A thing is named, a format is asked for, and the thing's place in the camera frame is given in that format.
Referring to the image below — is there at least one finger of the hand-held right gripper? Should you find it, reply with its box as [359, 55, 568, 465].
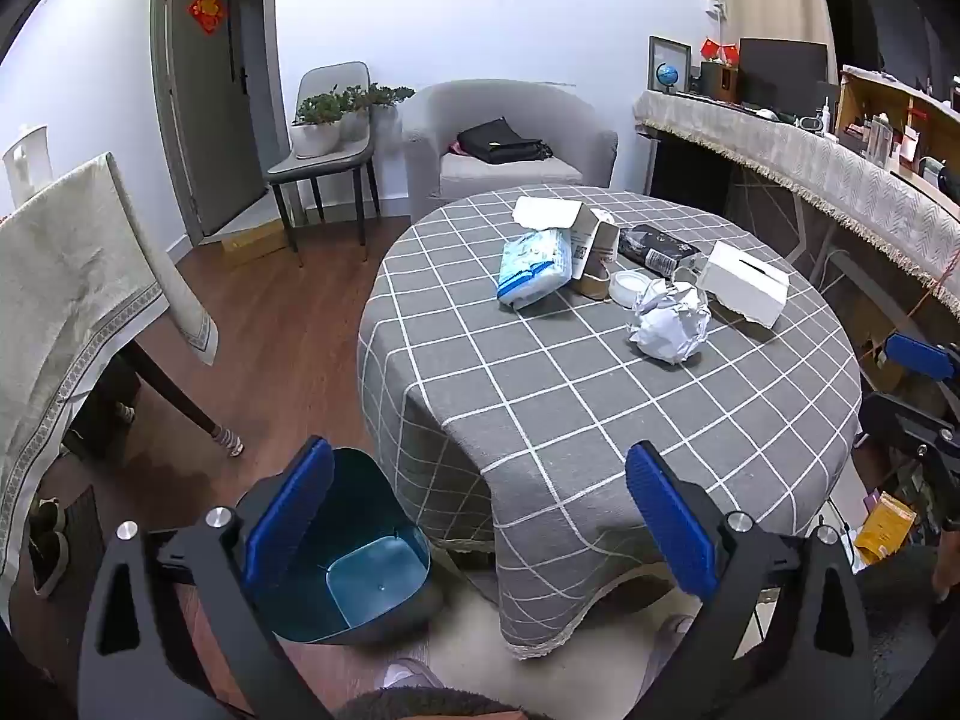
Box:
[857, 390, 960, 460]
[881, 331, 960, 385]

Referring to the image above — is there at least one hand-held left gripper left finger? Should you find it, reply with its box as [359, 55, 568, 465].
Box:
[79, 435, 336, 720]

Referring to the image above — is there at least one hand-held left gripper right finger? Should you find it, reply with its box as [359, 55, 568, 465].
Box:
[625, 440, 878, 720]

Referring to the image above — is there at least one dark blue trash bin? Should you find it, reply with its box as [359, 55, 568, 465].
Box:
[236, 448, 443, 646]

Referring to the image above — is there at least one white cardboard box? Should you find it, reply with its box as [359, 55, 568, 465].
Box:
[697, 240, 791, 329]

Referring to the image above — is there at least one white paper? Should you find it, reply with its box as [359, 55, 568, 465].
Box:
[626, 277, 711, 367]

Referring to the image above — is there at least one white tape roll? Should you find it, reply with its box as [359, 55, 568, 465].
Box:
[609, 268, 650, 307]

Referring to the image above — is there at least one black snack packet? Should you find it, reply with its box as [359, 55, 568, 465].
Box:
[619, 223, 702, 271]

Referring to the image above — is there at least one blue tissue pack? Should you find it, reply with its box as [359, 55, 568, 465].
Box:
[496, 229, 575, 310]

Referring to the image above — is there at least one white cardboard carton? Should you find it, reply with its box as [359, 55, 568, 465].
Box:
[512, 196, 622, 299]

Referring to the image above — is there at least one yellow package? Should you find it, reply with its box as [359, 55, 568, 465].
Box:
[855, 491, 917, 567]

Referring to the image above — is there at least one dark wooden table leg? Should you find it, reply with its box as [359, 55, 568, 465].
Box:
[124, 341, 245, 458]

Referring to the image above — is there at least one person's shoe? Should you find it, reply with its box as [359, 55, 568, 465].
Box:
[382, 658, 443, 691]

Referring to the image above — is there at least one dark floor mat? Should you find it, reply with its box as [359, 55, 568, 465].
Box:
[64, 484, 106, 578]

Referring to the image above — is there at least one beige fringed counter cloth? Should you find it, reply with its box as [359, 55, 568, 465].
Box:
[632, 88, 960, 305]

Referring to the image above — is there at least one pair of dark shoes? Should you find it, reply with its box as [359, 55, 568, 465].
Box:
[26, 499, 72, 601]

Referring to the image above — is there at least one wooden desk organiser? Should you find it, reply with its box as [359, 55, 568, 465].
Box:
[836, 64, 960, 188]

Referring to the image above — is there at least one flat cardboard box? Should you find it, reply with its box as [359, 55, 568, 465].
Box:
[221, 221, 290, 267]

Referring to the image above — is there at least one black monitor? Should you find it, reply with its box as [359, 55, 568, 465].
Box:
[739, 37, 830, 121]

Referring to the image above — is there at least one beige patterned tablecloth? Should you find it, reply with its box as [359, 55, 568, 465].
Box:
[0, 152, 220, 578]

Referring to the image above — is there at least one brown wooden box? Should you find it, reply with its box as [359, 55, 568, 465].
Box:
[701, 61, 740, 102]

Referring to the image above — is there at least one grey dining chair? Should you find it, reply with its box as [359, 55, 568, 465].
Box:
[266, 62, 382, 267]

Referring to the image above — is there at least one potted plant large white pot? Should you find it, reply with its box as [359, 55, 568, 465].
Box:
[291, 92, 344, 160]

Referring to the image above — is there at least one grey door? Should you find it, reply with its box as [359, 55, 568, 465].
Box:
[150, 0, 282, 245]

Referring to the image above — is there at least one potted plant small white pot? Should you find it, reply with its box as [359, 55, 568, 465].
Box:
[367, 82, 416, 137]
[337, 86, 372, 142]

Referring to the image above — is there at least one black handbag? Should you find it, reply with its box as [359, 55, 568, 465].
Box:
[456, 118, 554, 164]

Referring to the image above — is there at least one grey armchair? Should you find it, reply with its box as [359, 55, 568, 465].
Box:
[403, 80, 618, 222]

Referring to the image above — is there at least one grey picture frame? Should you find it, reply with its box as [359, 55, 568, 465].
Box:
[647, 35, 692, 95]

